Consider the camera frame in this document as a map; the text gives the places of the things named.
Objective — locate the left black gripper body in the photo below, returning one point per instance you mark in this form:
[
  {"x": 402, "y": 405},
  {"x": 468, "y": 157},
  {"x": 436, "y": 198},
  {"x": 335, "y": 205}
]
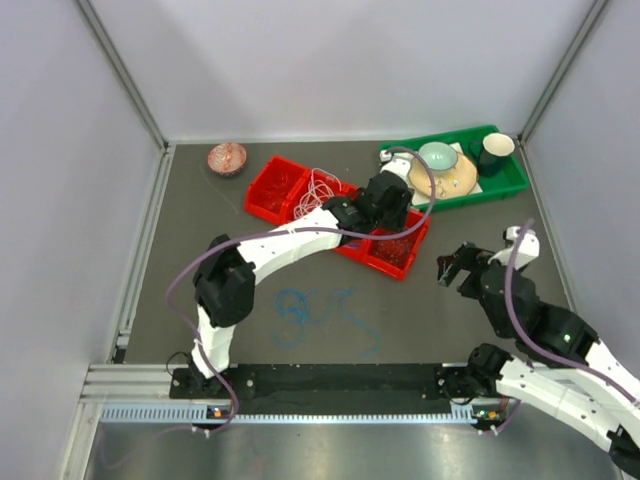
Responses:
[{"x": 396, "y": 216}]

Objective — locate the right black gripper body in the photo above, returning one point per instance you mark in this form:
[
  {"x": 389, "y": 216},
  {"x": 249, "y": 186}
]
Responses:
[{"x": 469, "y": 285}]

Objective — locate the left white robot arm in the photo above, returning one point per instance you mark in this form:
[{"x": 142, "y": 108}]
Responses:
[{"x": 225, "y": 283}]

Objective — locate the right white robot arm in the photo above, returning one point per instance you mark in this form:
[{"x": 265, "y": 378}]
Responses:
[{"x": 571, "y": 374}]

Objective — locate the light blue bowl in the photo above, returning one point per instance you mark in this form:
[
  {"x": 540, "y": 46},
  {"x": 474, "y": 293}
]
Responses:
[{"x": 440, "y": 157}]

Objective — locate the tan ceramic plate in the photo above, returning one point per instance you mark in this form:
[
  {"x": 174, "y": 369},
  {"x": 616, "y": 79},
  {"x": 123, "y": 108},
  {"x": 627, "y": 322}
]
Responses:
[{"x": 450, "y": 177}]

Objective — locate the red compartment bin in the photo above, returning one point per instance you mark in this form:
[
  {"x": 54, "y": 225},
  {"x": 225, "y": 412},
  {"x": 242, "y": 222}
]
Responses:
[{"x": 280, "y": 192}]

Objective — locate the green plastic tray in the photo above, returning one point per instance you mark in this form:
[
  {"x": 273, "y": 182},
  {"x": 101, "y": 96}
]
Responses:
[{"x": 509, "y": 181}]

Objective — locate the dark green mug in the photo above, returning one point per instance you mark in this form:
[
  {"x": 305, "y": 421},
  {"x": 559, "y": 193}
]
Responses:
[{"x": 491, "y": 153}]

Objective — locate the pink patterned bowl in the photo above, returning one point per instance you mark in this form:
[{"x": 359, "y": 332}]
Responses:
[{"x": 227, "y": 159}]

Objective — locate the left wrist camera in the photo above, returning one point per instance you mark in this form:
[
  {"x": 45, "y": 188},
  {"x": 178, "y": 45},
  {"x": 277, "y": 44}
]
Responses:
[{"x": 397, "y": 163}]

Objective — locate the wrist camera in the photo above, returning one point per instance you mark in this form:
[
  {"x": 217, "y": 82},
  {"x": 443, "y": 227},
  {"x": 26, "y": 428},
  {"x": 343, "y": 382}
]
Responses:
[
  {"x": 397, "y": 163},
  {"x": 527, "y": 251}
]

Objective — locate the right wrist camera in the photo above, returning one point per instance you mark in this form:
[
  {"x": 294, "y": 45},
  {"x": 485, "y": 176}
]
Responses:
[{"x": 527, "y": 251}]

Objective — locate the slotted cable duct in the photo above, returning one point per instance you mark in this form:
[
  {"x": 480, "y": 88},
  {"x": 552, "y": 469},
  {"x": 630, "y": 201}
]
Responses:
[{"x": 202, "y": 414}]

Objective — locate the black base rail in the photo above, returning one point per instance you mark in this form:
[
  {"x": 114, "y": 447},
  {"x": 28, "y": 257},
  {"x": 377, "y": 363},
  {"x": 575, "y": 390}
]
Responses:
[{"x": 346, "y": 388}]

